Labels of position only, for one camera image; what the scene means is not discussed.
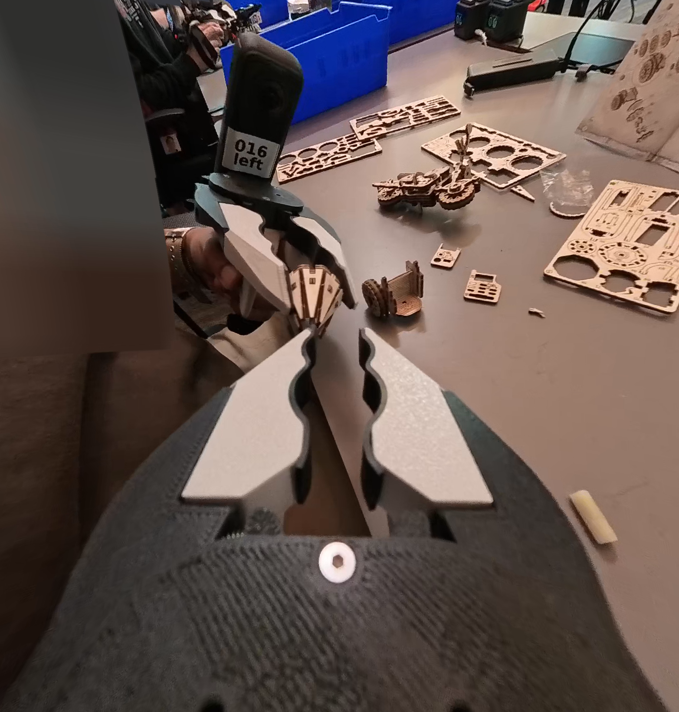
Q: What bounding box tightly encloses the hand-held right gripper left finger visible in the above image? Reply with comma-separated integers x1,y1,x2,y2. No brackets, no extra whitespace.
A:
181,328,318,523

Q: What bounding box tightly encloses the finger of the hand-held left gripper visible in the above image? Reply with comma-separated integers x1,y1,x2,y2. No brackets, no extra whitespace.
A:
286,216,348,290
220,202,295,312

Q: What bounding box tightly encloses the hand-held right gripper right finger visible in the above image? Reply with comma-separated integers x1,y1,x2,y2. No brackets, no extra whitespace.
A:
360,328,495,511

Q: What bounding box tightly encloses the grey desk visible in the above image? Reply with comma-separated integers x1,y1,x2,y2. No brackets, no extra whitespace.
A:
195,11,679,712

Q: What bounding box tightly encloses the person's left hand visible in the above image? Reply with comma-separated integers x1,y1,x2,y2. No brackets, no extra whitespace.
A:
183,227,245,297

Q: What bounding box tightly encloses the punched wooden puzzle sheet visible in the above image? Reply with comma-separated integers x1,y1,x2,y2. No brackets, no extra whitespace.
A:
275,133,384,184
421,123,567,192
350,96,462,140

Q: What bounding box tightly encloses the blue plastic bin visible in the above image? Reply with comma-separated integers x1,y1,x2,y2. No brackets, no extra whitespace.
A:
220,0,390,126
228,0,340,29
388,0,463,45

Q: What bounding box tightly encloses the wooden wheel assembly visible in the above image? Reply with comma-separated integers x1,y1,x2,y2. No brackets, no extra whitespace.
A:
363,260,425,319

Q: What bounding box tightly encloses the wooden motorcycle model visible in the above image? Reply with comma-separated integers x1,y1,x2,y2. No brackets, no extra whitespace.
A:
373,125,479,212

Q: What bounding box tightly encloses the small gridded wooden card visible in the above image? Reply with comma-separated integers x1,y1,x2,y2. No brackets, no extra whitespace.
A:
465,270,502,304

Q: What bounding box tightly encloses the pale wax stick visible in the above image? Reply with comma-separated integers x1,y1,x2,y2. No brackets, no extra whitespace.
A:
569,489,619,545

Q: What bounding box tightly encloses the black charger box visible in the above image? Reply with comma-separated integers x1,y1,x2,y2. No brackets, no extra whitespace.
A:
487,0,527,44
455,0,491,40

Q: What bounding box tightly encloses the wooden puzzle sheet with gear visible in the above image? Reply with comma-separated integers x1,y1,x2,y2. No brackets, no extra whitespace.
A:
544,179,679,315

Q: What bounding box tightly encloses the small clear plastic bag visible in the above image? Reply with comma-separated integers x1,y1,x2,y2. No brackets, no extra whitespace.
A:
540,168,593,207

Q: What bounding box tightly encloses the black rectangular device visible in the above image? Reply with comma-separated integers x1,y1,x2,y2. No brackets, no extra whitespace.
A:
465,49,563,95

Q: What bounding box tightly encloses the dark flat tablet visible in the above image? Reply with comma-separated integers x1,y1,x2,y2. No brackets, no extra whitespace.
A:
526,30,635,73

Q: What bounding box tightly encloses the printed instruction booklet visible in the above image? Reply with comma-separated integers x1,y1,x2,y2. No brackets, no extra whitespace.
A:
576,0,679,179

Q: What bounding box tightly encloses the person's wrist bracelet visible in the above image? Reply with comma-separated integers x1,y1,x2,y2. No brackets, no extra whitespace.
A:
164,227,198,293

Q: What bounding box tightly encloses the black cable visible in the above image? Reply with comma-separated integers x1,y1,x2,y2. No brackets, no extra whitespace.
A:
562,0,619,76

